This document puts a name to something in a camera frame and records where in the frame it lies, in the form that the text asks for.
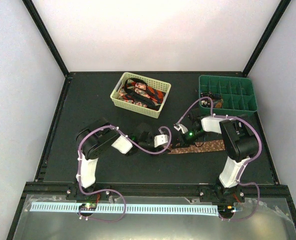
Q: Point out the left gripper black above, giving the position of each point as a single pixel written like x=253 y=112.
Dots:
x=159 y=149

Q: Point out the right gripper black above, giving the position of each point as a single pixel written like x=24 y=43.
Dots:
x=180 y=138

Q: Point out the brown floral tie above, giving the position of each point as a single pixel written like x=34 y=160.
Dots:
x=199 y=147

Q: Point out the cream plastic basket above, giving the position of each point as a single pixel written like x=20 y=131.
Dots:
x=154 y=83

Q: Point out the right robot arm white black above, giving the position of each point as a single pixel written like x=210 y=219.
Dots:
x=241 y=141

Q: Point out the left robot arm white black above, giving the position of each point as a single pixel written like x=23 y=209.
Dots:
x=99 y=136

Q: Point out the rolled dark floral tie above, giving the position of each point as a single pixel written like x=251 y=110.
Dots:
x=212 y=99

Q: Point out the red black striped tie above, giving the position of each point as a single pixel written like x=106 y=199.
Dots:
x=139 y=88

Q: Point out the pink floral black tie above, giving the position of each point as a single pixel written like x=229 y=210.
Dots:
x=126 y=97

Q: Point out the green divided organizer tray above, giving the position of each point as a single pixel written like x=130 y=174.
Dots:
x=237 y=92

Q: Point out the right controller board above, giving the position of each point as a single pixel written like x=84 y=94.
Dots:
x=227 y=211

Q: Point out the controller board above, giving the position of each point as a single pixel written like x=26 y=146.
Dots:
x=90 y=204
x=227 y=211

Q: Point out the left controller board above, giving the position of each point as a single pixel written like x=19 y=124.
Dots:
x=90 y=204

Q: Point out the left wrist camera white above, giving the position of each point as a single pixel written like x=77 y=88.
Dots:
x=161 y=140

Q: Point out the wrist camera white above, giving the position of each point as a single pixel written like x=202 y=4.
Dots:
x=161 y=140
x=181 y=127

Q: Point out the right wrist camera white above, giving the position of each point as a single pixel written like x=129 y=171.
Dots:
x=181 y=127

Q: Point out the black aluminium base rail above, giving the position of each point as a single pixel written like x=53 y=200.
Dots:
x=206 y=193

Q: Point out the light blue slotted cable duct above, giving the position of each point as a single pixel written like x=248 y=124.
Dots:
x=108 y=208

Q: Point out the right black frame post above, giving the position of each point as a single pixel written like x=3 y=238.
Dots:
x=275 y=19

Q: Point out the black frame post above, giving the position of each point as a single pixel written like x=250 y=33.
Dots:
x=275 y=19
x=32 y=10

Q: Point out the left black frame post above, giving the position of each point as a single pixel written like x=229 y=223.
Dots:
x=32 y=10

